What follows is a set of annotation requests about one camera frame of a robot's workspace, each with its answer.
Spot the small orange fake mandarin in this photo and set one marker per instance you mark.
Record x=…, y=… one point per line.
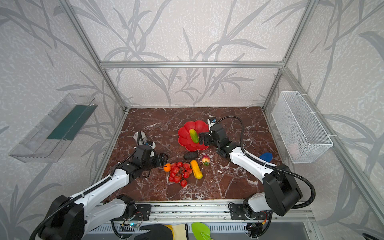
x=167, y=167

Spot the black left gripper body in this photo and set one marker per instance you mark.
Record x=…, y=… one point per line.
x=160, y=160

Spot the yellow fake squash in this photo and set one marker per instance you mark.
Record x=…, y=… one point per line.
x=196, y=170

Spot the red fake cherry tomato bunch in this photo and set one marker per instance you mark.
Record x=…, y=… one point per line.
x=179, y=173

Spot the bright green plastic object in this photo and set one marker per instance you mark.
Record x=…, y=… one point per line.
x=201, y=231

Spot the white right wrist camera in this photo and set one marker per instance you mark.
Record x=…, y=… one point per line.
x=211, y=121

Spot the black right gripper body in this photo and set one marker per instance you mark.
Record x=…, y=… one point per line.
x=206, y=139

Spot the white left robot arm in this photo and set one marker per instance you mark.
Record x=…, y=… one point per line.
x=70, y=218

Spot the blue round object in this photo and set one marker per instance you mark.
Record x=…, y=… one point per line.
x=267, y=157

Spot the red flower-shaped fruit bowl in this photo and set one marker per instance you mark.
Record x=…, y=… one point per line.
x=189, y=135

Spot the horizontal aluminium frame bar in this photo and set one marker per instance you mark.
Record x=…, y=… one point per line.
x=241, y=65

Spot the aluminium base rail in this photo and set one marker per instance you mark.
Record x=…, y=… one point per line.
x=211, y=211

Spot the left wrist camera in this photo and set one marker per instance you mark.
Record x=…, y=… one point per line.
x=144, y=152

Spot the clear plastic wall tray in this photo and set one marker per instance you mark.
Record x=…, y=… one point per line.
x=47, y=142

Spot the black fake avocado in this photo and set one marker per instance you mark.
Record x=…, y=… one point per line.
x=191, y=155

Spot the black rubber glove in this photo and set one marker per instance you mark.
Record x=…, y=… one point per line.
x=155, y=232

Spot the white wire mesh basket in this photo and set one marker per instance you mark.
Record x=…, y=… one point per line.
x=303, y=135

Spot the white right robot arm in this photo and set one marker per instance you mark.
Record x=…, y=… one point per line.
x=281, y=191

